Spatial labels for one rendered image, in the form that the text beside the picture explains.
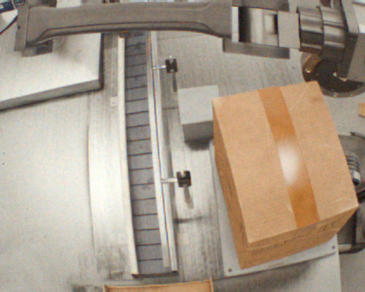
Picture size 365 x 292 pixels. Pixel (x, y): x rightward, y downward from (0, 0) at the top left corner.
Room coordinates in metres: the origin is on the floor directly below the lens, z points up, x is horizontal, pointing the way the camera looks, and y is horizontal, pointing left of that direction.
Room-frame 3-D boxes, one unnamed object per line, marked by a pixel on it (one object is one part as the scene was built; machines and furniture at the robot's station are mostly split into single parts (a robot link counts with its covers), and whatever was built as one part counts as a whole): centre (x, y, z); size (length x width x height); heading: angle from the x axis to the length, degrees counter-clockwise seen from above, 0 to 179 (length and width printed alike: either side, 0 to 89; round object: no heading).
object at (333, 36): (0.38, -0.23, 1.45); 0.09 x 0.08 x 0.12; 166
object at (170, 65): (0.71, 0.01, 0.91); 0.07 x 0.03 x 0.16; 87
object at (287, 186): (0.35, -0.20, 0.99); 0.30 x 0.24 x 0.27; 3
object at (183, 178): (0.41, 0.03, 0.91); 0.07 x 0.03 x 0.16; 87
